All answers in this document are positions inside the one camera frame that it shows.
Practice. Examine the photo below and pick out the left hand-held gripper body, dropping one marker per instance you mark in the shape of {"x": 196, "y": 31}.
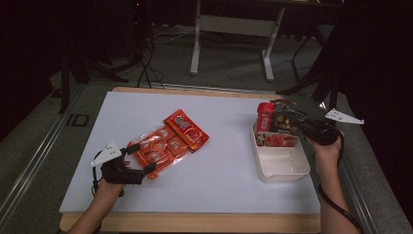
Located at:
{"x": 121, "y": 172}

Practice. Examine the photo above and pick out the person's left hand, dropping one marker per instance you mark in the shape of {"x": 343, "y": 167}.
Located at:
{"x": 112, "y": 187}

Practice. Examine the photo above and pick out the black metal stand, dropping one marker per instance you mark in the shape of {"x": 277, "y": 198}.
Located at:
{"x": 84, "y": 71}

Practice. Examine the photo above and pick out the person's right hand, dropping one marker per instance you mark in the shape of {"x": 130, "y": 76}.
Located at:
{"x": 326, "y": 152}

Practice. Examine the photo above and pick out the white plastic container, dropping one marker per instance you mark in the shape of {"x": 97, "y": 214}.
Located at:
{"x": 281, "y": 164}

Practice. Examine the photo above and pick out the red and black sauce packet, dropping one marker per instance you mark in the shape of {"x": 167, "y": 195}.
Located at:
{"x": 279, "y": 125}

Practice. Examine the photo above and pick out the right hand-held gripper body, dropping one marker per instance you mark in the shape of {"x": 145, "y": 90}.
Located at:
{"x": 324, "y": 131}

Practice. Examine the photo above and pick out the black stand legs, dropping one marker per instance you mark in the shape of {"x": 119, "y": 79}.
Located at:
{"x": 311, "y": 71}

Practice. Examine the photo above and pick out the white metal frame desk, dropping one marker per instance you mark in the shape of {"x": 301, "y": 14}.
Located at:
{"x": 233, "y": 26}

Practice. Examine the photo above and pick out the orange clear sauce packet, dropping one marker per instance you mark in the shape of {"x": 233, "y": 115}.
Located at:
{"x": 172, "y": 139}

